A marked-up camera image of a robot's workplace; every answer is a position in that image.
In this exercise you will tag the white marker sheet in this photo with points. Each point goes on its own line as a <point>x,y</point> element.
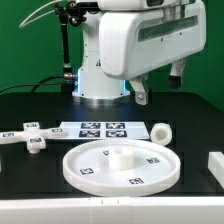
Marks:
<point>105,130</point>

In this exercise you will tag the white front rail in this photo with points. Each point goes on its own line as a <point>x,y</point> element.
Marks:
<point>150,210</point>

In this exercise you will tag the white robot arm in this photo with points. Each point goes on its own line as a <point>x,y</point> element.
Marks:
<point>94,86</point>

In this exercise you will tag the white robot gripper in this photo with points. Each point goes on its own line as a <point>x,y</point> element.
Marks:
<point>134,43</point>

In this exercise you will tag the white block at right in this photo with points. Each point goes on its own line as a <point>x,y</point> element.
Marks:
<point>216,166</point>

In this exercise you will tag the white cross-shaped table base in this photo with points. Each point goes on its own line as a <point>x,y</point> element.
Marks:
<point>34,137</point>

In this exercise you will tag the white round table top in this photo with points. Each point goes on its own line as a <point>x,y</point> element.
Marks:
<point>121,167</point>

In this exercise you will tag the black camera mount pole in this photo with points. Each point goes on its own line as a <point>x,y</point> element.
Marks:
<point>68,14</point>

